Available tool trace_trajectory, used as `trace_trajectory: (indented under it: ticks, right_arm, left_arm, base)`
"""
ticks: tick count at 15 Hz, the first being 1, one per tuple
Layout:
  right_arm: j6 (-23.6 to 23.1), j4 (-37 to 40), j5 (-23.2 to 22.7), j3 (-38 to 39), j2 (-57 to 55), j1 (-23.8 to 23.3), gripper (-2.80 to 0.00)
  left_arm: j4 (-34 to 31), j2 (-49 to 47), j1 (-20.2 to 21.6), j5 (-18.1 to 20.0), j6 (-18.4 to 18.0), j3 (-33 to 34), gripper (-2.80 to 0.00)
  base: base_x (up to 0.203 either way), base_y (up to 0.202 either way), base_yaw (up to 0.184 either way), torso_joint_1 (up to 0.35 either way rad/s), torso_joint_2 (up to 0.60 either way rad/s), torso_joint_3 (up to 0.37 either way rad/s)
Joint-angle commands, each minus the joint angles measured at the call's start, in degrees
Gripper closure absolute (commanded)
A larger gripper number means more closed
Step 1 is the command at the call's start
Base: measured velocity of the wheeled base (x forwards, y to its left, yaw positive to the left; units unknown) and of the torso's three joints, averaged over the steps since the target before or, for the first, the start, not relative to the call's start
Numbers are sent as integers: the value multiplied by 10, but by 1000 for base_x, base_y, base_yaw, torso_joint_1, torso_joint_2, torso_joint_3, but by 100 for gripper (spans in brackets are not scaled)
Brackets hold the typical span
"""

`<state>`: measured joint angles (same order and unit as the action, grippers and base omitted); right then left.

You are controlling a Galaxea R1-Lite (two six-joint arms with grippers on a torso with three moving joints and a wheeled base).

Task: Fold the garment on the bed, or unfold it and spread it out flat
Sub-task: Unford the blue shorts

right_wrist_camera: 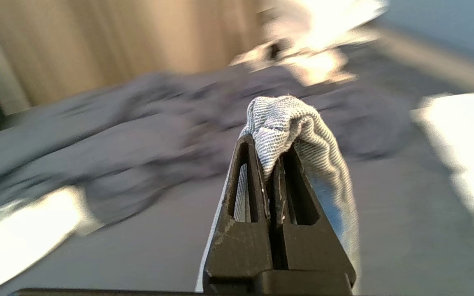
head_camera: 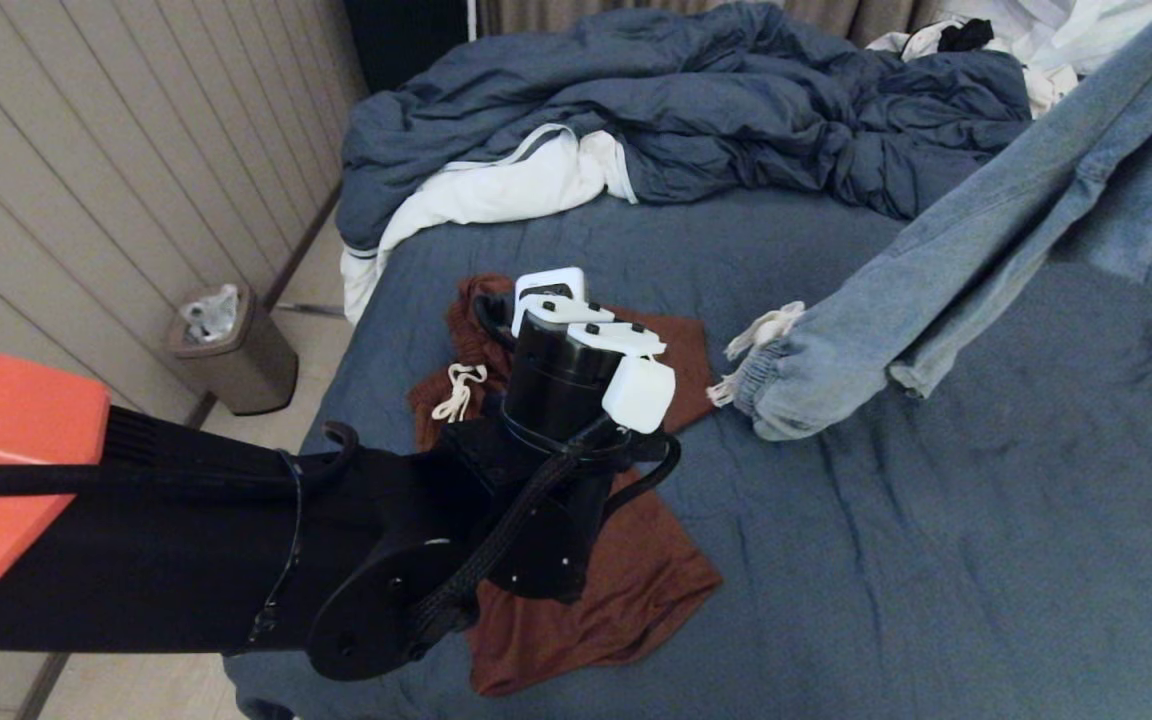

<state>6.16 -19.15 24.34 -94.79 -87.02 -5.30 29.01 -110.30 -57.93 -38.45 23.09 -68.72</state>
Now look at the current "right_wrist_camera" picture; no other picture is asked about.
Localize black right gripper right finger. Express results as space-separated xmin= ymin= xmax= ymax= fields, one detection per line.
xmin=268 ymin=144 xmax=357 ymax=294

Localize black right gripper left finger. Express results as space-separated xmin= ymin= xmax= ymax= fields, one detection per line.
xmin=203 ymin=135 xmax=273 ymax=294

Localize light blue denim jeans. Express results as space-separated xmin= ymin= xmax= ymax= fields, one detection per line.
xmin=196 ymin=95 xmax=362 ymax=294

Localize dark blue crumpled duvet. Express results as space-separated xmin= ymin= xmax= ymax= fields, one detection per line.
xmin=0 ymin=62 xmax=414 ymax=231

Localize cream jacket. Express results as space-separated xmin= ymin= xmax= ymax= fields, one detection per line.
xmin=229 ymin=41 xmax=357 ymax=87

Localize white shirt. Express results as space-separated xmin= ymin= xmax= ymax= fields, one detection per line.
xmin=262 ymin=0 xmax=390 ymax=50

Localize beige curtain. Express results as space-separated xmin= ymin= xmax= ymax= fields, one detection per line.
xmin=0 ymin=0 xmax=270 ymax=107

